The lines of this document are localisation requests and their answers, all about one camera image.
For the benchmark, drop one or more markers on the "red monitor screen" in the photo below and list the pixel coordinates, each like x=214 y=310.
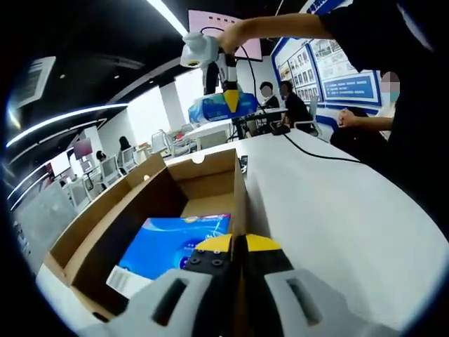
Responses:
x=83 y=147

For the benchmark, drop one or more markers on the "black equipment stand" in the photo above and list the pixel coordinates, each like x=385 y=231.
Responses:
x=252 y=123

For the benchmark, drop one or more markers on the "curved ceiling light strip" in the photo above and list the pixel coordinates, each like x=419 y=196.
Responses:
x=63 y=117

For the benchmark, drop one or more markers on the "row of white office chairs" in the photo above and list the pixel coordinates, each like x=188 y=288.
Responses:
x=112 y=168

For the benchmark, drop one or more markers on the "person's right hand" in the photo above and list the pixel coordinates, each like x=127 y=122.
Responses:
x=233 y=36

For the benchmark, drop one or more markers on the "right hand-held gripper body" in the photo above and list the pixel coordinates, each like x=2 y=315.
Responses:
x=203 y=49

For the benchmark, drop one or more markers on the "pink wall screen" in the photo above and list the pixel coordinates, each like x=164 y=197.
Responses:
x=203 y=19

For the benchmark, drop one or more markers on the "small black object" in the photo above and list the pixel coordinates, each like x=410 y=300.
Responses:
x=243 y=163

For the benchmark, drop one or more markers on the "white barcode carton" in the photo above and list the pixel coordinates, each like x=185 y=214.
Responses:
x=122 y=281

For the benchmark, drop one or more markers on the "black hub device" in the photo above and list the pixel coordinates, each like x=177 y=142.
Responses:
x=280 y=130

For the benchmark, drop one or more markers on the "brown cardboard shoe box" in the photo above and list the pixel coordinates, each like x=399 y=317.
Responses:
x=140 y=210

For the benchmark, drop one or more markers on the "blue framed wall board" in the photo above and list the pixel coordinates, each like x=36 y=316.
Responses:
x=350 y=73

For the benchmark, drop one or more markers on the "ceiling air conditioner vent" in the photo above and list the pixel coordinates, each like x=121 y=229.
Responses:
x=35 y=80

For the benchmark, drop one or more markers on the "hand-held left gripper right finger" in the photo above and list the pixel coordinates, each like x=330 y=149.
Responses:
x=333 y=316

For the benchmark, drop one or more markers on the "person's black shirt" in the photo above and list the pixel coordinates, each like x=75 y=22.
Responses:
x=414 y=105

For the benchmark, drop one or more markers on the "white blue office chair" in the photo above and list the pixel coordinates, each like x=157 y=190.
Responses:
x=312 y=119

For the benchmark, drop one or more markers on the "blue tissue pack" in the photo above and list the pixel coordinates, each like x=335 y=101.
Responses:
x=214 y=109
x=168 y=242

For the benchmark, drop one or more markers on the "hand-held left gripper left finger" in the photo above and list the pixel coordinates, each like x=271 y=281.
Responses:
x=140 y=316

